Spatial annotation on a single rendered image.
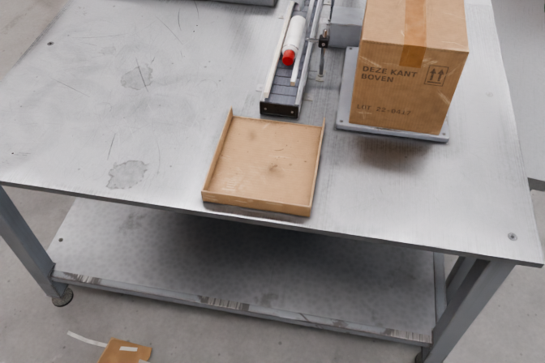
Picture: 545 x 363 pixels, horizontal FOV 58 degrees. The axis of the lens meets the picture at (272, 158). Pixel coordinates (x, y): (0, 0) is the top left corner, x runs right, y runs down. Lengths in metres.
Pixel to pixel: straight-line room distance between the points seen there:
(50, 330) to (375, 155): 1.37
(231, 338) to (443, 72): 1.21
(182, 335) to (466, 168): 1.18
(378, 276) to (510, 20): 1.00
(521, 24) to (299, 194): 1.07
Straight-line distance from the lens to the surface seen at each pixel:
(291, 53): 1.45
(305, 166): 1.25
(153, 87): 1.51
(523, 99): 1.61
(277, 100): 1.35
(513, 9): 2.00
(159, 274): 1.81
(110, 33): 1.77
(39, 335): 2.10
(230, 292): 1.75
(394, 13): 1.28
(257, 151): 1.28
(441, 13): 1.31
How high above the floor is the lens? 1.78
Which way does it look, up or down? 49 degrees down
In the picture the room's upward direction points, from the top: straight up
